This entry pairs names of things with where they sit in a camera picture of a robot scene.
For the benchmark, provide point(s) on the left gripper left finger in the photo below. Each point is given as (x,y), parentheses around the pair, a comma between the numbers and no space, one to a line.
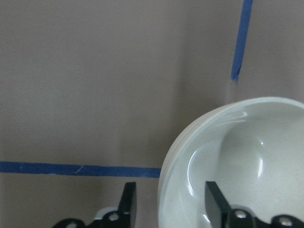
(124,215)

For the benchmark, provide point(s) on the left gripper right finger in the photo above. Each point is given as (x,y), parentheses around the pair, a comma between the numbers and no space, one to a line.
(219,212)

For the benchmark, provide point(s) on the beige ceramic bowl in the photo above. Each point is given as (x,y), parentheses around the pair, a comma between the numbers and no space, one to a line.
(253,150)

